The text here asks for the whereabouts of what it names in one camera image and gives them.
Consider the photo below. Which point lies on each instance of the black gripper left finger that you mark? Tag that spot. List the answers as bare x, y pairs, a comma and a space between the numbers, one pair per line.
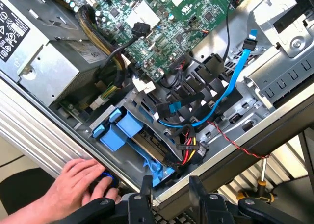
137, 209

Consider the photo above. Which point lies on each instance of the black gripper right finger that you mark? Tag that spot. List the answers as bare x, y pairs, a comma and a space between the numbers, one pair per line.
208, 209

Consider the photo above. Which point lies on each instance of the empty blue disk carrier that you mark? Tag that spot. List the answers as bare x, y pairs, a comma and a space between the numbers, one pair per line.
112, 138

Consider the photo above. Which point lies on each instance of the person's hand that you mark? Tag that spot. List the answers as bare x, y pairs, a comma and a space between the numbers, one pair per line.
71, 184

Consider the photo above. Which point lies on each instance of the black control knob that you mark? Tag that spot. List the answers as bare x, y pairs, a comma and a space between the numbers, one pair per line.
110, 181

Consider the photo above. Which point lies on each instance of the yellow black screwdriver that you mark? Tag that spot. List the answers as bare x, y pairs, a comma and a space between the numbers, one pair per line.
261, 187

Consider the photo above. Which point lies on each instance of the open PC case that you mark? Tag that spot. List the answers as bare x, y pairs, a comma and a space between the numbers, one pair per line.
245, 106

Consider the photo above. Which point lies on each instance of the black chair seat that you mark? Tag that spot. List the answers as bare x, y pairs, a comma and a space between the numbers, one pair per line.
19, 189

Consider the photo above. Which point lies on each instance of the silver power supply unit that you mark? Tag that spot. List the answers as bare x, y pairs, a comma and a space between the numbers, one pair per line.
49, 69

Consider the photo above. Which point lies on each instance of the green motherboard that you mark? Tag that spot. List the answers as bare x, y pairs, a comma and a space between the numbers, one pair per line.
186, 32

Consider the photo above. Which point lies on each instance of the silver heat sink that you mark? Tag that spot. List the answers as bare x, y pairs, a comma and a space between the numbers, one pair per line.
144, 13

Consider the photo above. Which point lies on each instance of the black plastic fan duct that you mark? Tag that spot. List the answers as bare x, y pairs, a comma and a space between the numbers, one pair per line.
208, 67

